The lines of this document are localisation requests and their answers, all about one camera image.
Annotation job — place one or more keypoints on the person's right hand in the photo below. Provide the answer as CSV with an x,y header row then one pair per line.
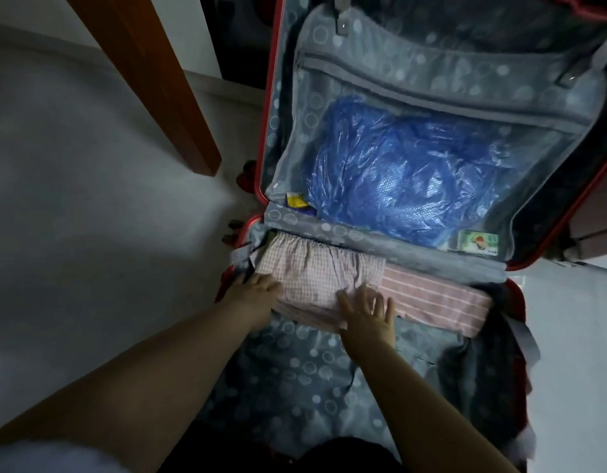
x,y
367,322

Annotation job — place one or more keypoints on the person's left hand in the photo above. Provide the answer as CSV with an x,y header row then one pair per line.
x,y
256,295

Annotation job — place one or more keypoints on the person's right thumb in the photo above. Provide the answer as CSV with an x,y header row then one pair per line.
x,y
343,302

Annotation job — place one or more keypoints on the person's right little finger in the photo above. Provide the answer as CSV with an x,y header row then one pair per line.
x,y
392,311

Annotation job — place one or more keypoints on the person's right middle finger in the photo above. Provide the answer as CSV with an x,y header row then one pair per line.
x,y
375,302

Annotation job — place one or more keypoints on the person's left fingers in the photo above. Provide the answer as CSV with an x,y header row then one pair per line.
x,y
256,279

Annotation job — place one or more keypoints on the pink checked garment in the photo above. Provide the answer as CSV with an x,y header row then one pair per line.
x,y
313,273

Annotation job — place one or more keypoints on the person's right forearm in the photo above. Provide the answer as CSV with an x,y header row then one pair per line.
x,y
421,413

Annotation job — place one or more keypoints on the person's left forearm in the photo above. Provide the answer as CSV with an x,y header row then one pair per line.
x,y
135,389

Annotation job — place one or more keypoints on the pink striped garment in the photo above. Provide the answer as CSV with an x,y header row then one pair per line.
x,y
431,300

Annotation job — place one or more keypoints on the dark suitcase wheel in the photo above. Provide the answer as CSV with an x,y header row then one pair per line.
x,y
233,232
246,176

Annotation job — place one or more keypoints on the small yellow packet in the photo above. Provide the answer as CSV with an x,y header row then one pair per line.
x,y
297,200

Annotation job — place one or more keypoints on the small green packet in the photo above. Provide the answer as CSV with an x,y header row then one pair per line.
x,y
476,241

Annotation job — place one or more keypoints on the dark folded garment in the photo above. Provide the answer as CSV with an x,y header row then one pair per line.
x,y
490,369

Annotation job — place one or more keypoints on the blue plastic bag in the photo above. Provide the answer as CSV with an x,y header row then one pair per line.
x,y
397,172

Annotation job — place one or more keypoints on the person's dark trousers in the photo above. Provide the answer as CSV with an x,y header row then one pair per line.
x,y
293,458

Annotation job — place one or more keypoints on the brown wooden cabinet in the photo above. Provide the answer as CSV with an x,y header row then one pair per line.
x,y
591,231

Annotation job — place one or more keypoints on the brown wooden furniture leg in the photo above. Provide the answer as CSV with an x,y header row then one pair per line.
x,y
150,78

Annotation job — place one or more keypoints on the red suitcase with grey lining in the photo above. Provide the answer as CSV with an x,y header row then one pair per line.
x,y
431,59

